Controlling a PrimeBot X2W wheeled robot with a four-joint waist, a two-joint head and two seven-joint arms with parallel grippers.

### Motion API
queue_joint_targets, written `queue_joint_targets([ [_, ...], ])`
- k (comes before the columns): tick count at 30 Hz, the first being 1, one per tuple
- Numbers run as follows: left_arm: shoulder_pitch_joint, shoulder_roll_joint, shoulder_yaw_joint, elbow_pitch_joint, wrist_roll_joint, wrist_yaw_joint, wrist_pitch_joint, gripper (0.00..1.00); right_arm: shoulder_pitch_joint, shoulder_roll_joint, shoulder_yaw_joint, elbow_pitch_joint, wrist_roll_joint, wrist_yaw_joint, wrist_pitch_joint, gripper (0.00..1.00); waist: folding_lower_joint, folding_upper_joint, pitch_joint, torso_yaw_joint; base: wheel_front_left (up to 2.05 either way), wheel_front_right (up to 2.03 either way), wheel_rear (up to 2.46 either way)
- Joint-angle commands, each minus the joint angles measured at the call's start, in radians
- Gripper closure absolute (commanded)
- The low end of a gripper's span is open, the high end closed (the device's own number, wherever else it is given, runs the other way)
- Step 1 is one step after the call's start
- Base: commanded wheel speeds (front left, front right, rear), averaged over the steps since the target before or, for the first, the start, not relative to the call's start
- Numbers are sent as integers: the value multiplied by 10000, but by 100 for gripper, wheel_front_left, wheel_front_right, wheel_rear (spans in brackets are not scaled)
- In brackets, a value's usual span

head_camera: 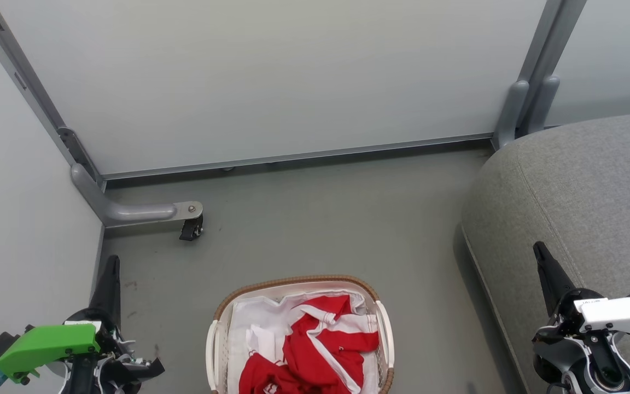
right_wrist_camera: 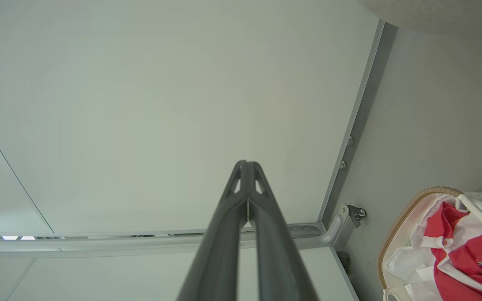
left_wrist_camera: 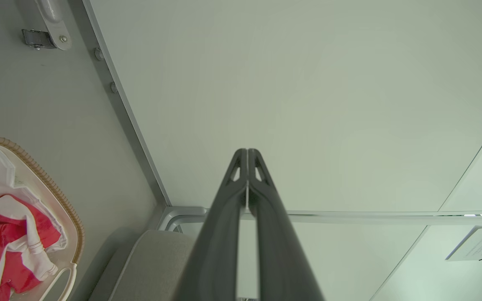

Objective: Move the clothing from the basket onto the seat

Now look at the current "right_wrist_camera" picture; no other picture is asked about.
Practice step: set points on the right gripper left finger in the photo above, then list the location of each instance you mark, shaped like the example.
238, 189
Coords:
220, 259

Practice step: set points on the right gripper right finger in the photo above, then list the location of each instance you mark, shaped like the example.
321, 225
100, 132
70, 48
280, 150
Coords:
278, 267

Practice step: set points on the small black floor foot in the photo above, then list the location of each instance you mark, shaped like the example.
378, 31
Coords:
343, 261

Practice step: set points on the silver bolt head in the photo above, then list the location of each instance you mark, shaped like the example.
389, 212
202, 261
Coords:
342, 165
350, 141

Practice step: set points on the white basket liner cloth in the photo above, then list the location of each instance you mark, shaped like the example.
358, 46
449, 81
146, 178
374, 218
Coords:
404, 261

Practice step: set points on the grey metal partition post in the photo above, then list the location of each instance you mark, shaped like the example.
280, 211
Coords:
98, 243

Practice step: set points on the grey metal partition base rail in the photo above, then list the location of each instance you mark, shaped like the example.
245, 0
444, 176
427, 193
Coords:
366, 104

